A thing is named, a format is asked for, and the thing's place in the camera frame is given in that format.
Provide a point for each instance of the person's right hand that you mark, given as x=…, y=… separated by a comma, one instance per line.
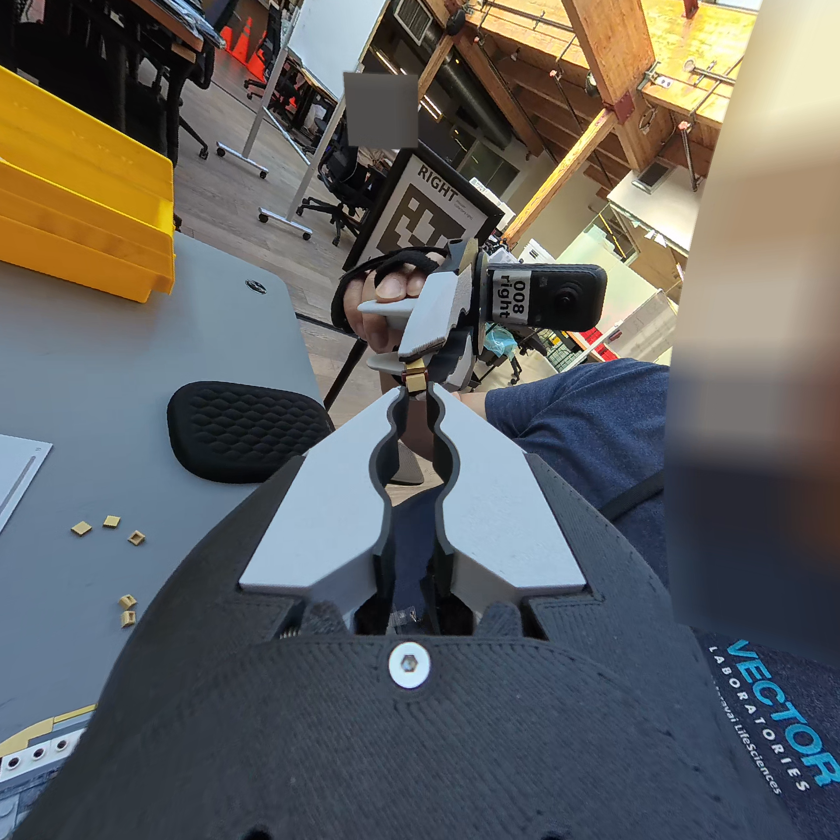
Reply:
x=394, y=289

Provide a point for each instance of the small brown tan lego assembly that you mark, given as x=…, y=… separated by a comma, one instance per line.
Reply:
x=415, y=382

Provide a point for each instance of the rolling whiteboard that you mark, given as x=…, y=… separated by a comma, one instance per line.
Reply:
x=328, y=39

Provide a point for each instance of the black office chair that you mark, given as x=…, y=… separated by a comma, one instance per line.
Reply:
x=341, y=170
x=190, y=72

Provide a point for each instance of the lego instruction booklet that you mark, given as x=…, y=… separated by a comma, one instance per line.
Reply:
x=16, y=472

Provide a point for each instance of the yellow plastic bin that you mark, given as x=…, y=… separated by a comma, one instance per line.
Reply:
x=79, y=262
x=65, y=138
x=79, y=216

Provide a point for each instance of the round lego base model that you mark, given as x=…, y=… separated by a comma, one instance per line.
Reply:
x=33, y=761

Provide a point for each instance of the orange traffic cone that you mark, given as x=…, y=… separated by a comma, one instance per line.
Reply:
x=239, y=46

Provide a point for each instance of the black wrist rest pad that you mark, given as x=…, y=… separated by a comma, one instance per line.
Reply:
x=243, y=426

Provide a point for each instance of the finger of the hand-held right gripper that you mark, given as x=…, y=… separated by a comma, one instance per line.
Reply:
x=460, y=361
x=436, y=315

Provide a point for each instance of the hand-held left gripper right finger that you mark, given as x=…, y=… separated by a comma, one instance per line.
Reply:
x=505, y=525

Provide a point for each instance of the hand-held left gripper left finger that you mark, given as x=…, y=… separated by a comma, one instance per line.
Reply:
x=321, y=525

